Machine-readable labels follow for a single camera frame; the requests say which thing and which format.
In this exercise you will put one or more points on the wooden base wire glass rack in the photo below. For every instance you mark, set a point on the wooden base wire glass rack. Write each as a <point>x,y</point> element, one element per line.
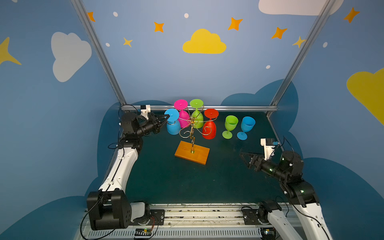
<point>189,150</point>

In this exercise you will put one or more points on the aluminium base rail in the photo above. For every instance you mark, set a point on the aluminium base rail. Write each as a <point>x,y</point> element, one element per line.
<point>223,221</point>

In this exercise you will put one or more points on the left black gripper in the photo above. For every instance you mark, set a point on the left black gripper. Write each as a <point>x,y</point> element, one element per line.
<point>156,123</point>

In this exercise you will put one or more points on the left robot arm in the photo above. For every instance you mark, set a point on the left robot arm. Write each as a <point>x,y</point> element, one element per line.
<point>109,208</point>

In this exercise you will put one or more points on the right small circuit board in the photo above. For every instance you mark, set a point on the right small circuit board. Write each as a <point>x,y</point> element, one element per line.
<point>268,234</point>

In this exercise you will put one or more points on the left aluminium frame post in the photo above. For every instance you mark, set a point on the left aluminium frame post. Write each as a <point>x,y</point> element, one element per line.
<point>96,44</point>

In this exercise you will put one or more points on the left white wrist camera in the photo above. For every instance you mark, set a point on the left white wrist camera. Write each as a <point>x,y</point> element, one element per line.
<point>145,110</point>

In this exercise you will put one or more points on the right aluminium frame post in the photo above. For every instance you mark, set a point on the right aluminium frame post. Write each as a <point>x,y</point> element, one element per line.
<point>304,50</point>

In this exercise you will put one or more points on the pink wine glass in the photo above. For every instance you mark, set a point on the pink wine glass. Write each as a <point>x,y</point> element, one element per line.
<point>184,117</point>

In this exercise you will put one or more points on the blue wine glass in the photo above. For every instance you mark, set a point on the blue wine glass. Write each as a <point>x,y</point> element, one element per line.
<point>247,125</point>
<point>173,124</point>

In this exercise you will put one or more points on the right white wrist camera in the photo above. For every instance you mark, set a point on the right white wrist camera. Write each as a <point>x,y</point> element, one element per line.
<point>270,145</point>

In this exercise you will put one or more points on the green wine glass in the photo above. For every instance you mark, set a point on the green wine glass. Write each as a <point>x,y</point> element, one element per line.
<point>230,124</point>
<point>197,114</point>

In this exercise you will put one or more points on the aluminium frame post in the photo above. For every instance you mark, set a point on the aluminium frame post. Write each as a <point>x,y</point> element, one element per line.
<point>96,44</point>
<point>304,50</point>

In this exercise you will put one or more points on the small circuit board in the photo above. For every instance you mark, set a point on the small circuit board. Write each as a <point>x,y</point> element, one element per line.
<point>268,234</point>
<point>142,233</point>

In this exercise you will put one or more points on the red wine glass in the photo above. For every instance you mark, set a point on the red wine glass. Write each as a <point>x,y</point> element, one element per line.
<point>209,128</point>

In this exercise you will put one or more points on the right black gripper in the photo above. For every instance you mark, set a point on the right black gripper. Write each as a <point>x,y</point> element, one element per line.
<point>256,161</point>

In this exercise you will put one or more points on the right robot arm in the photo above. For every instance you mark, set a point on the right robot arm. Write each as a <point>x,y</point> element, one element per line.
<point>300,194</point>

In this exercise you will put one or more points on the left small circuit board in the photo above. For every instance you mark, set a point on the left small circuit board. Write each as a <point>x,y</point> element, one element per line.
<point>142,233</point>

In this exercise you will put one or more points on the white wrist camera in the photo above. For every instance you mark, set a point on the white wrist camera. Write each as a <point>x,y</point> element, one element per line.
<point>270,145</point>
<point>145,110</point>

